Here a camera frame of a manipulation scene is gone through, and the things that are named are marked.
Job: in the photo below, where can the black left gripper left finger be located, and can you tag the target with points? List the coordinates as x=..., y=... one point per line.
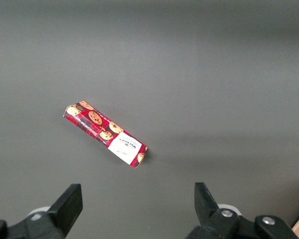
x=64, y=211

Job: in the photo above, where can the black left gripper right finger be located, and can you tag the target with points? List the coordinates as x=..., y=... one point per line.
x=209, y=209

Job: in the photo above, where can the red tartan cookie box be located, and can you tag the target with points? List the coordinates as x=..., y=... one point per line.
x=105, y=132

